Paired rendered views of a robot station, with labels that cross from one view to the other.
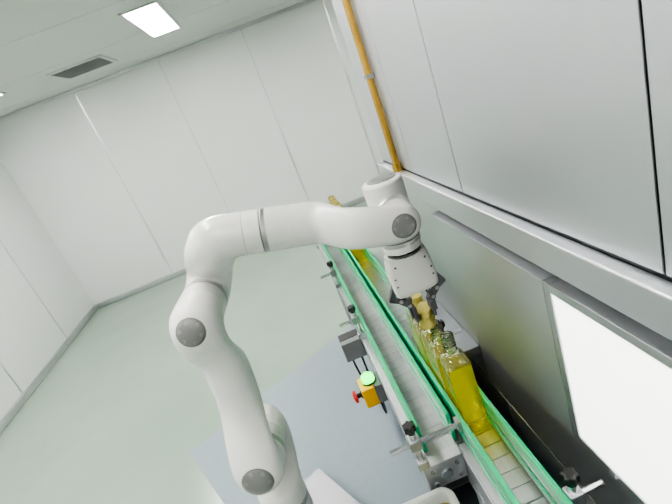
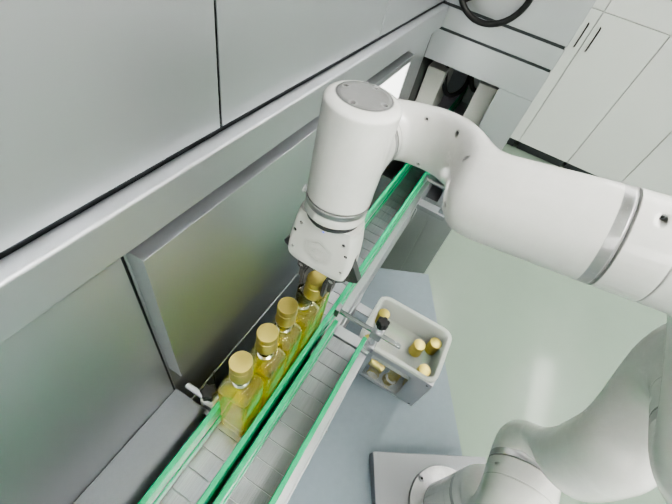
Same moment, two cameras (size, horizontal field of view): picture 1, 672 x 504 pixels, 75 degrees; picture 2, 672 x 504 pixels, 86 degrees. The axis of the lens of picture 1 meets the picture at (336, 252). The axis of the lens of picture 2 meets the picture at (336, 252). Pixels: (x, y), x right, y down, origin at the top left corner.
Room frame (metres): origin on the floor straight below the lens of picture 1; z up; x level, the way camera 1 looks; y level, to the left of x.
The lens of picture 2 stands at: (1.20, 0.00, 1.84)
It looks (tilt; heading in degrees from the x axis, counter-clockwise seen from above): 48 degrees down; 199
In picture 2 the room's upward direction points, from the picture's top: 17 degrees clockwise
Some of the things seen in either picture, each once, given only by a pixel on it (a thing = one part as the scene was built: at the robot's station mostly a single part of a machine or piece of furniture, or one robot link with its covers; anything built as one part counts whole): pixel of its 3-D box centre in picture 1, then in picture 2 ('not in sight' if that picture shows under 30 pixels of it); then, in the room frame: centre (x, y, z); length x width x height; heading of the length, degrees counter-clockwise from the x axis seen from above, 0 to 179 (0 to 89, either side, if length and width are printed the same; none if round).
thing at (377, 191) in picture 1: (390, 208); (352, 148); (0.86, -0.14, 1.61); 0.09 x 0.08 x 0.13; 178
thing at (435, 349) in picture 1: (451, 374); (296, 330); (0.87, -0.15, 1.16); 0.06 x 0.06 x 0.21; 2
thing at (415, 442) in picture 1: (426, 441); (367, 329); (0.75, -0.03, 1.12); 0.17 x 0.03 x 0.12; 93
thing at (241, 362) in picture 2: not in sight; (241, 367); (1.04, -0.15, 1.31); 0.04 x 0.04 x 0.04
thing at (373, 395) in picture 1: (371, 390); not in sight; (1.17, 0.06, 0.96); 0.07 x 0.07 x 0.07; 3
